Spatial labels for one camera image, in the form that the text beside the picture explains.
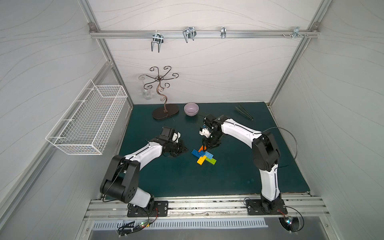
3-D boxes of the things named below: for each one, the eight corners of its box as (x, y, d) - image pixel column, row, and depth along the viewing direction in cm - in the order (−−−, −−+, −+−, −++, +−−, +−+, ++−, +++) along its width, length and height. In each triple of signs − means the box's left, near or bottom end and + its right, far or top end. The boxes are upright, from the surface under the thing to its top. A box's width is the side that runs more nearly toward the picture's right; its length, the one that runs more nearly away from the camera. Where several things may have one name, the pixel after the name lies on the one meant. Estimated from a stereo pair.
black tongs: (249, 121, 112) (249, 119, 110) (234, 107, 122) (235, 105, 120) (253, 119, 113) (254, 117, 111) (239, 105, 123) (239, 103, 121)
